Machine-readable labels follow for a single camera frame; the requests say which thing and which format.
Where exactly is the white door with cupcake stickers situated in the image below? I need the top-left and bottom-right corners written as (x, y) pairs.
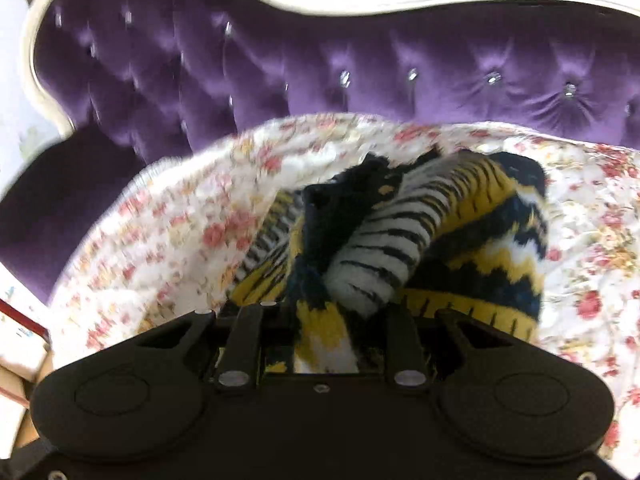
top-left (1, 0), bottom-right (72, 193)

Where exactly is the floral bed cover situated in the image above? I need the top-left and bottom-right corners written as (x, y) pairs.
top-left (51, 114), bottom-right (639, 477)

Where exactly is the yellow navy patterned knit sweater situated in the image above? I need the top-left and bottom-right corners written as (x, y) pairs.
top-left (222, 148), bottom-right (548, 374)

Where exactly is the purple tufted white-framed headboard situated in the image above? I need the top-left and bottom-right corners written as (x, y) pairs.
top-left (1, 0), bottom-right (639, 300)

